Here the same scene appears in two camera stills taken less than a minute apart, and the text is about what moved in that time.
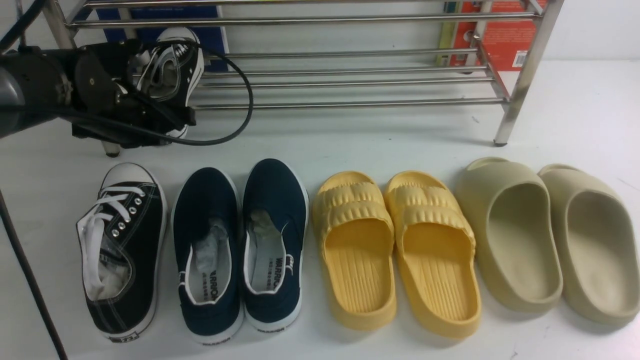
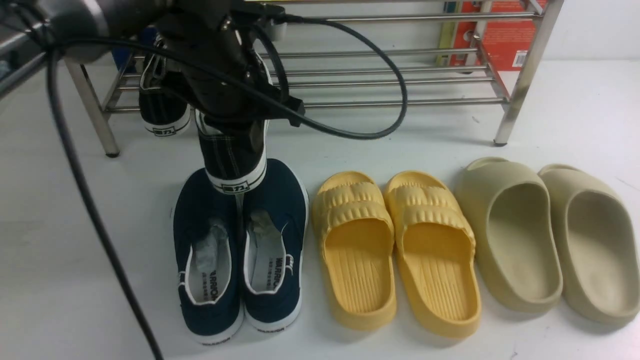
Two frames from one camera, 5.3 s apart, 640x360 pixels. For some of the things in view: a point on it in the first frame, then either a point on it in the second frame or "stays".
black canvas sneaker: (122, 239) to (234, 153)
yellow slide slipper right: (433, 235) stays
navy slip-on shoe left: (206, 233) stays
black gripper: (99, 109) to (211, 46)
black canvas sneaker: (174, 74) stays
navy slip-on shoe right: (275, 229) stays
